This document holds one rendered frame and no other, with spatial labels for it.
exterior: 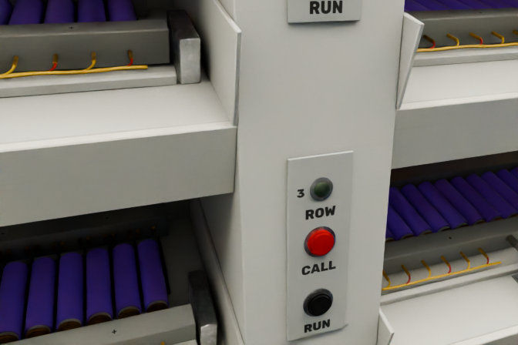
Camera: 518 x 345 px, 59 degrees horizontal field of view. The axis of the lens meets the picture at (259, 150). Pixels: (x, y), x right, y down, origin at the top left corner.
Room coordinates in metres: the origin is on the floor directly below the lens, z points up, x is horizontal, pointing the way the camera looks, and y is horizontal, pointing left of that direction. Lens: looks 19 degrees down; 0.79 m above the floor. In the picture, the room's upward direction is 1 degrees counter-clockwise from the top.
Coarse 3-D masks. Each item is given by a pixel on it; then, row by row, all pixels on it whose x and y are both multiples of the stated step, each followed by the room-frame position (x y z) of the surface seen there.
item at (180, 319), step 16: (112, 320) 0.26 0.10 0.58; (128, 320) 0.26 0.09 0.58; (144, 320) 0.26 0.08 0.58; (160, 320) 0.26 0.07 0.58; (176, 320) 0.26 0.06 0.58; (192, 320) 0.27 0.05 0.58; (48, 336) 0.25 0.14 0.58; (64, 336) 0.25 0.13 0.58; (80, 336) 0.25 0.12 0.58; (96, 336) 0.25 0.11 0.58; (112, 336) 0.25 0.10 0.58; (128, 336) 0.25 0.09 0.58; (144, 336) 0.25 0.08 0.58; (160, 336) 0.26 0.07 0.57; (176, 336) 0.26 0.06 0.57; (192, 336) 0.27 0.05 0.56
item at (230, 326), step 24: (192, 216) 0.38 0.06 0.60; (168, 240) 0.37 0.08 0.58; (192, 240) 0.37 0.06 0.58; (0, 264) 0.33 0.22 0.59; (168, 264) 0.34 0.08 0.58; (192, 264) 0.34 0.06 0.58; (216, 264) 0.29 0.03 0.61; (192, 288) 0.29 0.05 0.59; (216, 288) 0.29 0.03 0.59; (144, 312) 0.29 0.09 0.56; (216, 312) 0.30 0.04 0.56; (24, 336) 0.27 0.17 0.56; (216, 336) 0.26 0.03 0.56; (240, 336) 0.23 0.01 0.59
